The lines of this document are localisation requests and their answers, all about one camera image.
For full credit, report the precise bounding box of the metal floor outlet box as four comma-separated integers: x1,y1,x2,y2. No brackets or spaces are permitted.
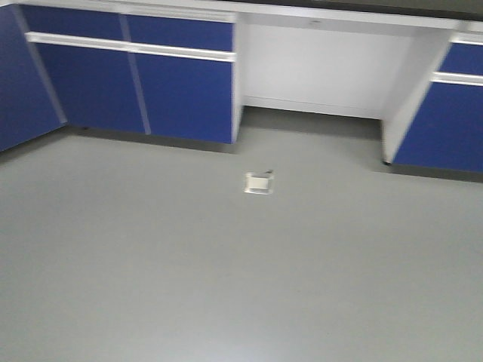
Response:
244,170,274,195

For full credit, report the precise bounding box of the blue base cabinet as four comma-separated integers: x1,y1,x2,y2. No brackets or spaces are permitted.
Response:
19,2,242,144
381,21,482,173

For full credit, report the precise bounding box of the blue corner cabinet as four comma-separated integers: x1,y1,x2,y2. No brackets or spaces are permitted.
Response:
1,4,65,151

